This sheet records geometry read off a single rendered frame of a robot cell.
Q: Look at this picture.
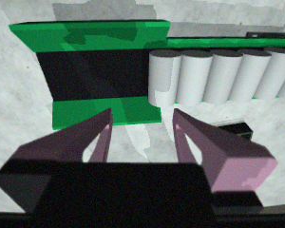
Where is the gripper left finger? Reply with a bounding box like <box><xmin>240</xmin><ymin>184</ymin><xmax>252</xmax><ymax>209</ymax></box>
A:
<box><xmin>9</xmin><ymin>108</ymin><xmax>113</xmax><ymax>162</ymax></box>

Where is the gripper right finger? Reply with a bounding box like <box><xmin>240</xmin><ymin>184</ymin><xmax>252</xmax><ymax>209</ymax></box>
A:
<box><xmin>172</xmin><ymin>108</ymin><xmax>277</xmax><ymax>194</ymax></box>

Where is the black open tray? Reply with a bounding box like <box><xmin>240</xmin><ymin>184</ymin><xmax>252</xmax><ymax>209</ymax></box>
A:
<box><xmin>217</xmin><ymin>123</ymin><xmax>254</xmax><ymax>141</ymax></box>

